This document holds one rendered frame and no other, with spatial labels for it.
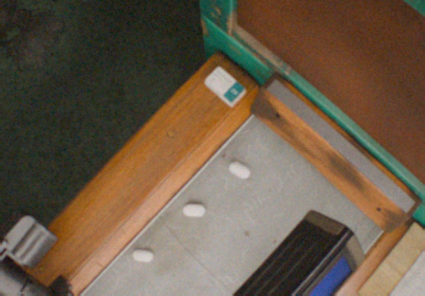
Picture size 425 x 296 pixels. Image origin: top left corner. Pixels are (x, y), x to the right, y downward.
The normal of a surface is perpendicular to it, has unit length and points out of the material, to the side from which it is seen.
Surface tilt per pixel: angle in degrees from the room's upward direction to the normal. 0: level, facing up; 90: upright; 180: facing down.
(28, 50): 0
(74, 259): 0
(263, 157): 0
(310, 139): 67
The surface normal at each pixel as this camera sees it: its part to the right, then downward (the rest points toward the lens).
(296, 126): -0.63, 0.57
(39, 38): -0.04, -0.25
